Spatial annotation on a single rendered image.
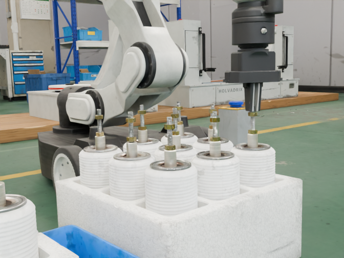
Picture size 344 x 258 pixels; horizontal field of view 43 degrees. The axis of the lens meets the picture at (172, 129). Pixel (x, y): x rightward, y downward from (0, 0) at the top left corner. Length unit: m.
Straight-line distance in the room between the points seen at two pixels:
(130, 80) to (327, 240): 0.70
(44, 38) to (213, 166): 6.68
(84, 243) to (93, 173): 0.15
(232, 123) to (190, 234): 0.49
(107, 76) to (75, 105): 1.66
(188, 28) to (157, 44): 2.34
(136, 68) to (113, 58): 2.04
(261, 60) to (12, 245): 0.59
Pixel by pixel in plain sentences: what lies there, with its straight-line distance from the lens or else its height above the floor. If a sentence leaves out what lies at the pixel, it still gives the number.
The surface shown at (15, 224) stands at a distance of 0.60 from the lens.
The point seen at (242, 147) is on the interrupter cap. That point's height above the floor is 0.25.
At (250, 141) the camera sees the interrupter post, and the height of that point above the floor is 0.27.
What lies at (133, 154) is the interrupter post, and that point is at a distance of 0.87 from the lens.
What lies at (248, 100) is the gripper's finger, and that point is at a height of 0.35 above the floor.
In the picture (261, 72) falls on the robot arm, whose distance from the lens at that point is 0.92.
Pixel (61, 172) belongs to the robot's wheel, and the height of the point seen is 0.11.
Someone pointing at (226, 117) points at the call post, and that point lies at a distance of 1.18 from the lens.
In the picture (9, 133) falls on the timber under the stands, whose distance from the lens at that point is 2.76.
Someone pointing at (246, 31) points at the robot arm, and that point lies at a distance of 0.90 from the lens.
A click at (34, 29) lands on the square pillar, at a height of 1.04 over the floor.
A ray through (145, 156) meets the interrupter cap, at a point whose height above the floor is 0.25.
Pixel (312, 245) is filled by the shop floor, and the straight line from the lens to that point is 1.11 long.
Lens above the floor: 0.43
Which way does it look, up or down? 8 degrees down
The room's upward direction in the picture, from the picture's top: 1 degrees counter-clockwise
